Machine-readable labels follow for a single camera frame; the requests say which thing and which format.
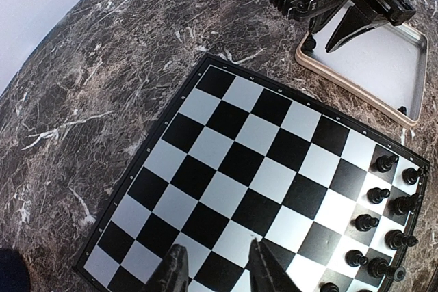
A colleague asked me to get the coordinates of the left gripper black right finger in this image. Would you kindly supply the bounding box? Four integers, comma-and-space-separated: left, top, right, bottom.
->
248, 239, 300, 292

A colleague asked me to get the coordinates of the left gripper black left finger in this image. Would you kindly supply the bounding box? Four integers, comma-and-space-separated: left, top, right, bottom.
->
142, 244, 189, 292

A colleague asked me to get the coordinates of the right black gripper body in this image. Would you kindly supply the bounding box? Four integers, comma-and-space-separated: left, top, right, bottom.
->
345, 0, 416, 27

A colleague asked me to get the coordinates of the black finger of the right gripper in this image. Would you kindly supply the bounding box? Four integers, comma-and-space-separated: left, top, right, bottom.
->
308, 8, 340, 34
325, 5, 389, 53

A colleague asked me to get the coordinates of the wooden tray with dark base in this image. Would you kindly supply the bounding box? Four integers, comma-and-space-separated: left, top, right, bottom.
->
294, 21, 429, 127

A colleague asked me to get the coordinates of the black chess piece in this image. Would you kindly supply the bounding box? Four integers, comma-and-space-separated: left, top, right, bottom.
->
385, 230, 419, 250
392, 193, 422, 215
367, 257, 406, 282
402, 166, 428, 185
398, 106, 407, 115
345, 250, 369, 267
320, 282, 339, 292
367, 187, 390, 204
373, 155, 399, 173
355, 214, 379, 232

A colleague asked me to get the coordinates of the dark blue cup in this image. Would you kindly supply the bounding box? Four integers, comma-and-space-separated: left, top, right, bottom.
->
1, 248, 31, 292

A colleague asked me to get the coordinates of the black chess piece tray corner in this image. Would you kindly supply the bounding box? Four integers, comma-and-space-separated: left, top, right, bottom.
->
303, 34, 317, 51

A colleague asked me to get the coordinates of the black grey chess board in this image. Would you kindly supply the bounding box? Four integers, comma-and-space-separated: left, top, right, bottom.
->
75, 54, 430, 291

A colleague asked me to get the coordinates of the black chess piece in tray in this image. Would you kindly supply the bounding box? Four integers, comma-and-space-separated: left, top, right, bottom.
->
398, 106, 407, 115

